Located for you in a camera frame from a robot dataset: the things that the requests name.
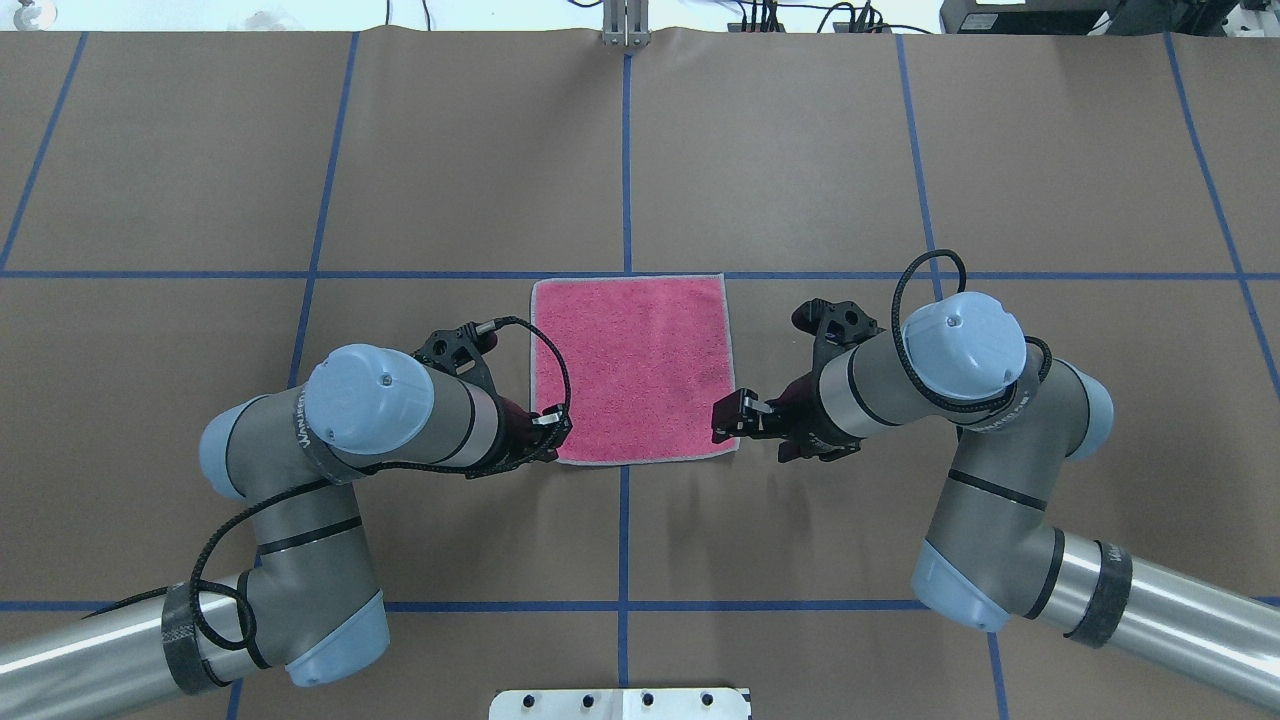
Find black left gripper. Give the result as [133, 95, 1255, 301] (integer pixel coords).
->
[468, 398, 573, 477]

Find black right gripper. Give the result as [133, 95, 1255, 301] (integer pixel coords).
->
[710, 372, 861, 462]

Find pink and grey towel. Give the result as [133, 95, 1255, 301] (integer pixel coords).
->
[530, 274, 739, 466]

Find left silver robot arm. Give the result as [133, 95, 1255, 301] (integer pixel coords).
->
[3, 340, 571, 719]

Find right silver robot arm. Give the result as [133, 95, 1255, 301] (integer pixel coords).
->
[710, 291, 1279, 711]

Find black box with label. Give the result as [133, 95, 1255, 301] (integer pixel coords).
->
[938, 1, 1108, 36]

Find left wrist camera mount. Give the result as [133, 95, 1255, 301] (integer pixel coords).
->
[410, 320, 498, 380]

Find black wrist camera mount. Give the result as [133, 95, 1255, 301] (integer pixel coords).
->
[790, 299, 884, 355]

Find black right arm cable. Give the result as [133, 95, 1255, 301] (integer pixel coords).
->
[890, 249, 1053, 415]

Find white pedestal base plate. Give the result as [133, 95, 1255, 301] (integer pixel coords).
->
[488, 687, 753, 719]

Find aluminium frame post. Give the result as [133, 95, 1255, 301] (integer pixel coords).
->
[600, 0, 652, 49]

